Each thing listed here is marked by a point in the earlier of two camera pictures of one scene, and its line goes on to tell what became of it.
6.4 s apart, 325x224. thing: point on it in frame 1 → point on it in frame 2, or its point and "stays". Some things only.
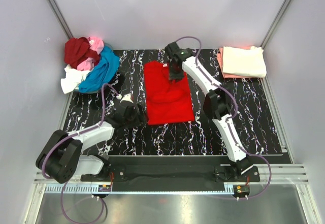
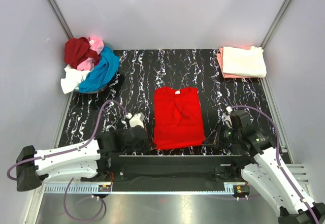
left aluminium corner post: (56, 7) stays
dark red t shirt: (76, 49) stays
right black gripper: (175, 72) → (219, 134)
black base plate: (171, 173) stays
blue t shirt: (106, 68) stays
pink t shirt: (96, 44) stays
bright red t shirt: (168, 101) → (177, 120)
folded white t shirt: (244, 61) stays
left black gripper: (138, 113) → (143, 140)
